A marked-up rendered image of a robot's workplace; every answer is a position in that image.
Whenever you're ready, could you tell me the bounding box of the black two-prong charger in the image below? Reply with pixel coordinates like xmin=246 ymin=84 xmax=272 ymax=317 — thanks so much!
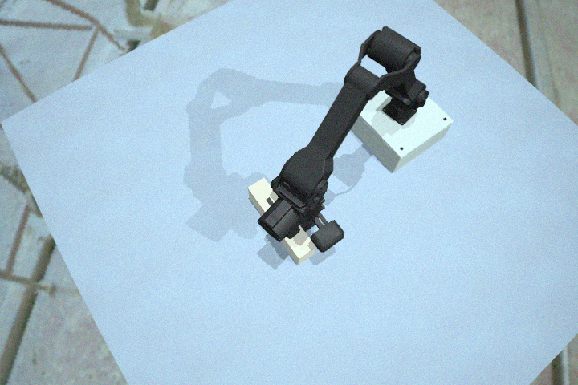
xmin=300 ymin=220 xmax=315 ymax=232

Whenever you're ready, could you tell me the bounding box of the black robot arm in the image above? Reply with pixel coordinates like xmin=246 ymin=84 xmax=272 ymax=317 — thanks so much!
xmin=257 ymin=26 xmax=430 ymax=242

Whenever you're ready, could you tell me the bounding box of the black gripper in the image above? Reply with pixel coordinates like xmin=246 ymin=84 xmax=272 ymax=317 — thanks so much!
xmin=305 ymin=197 xmax=344 ymax=253

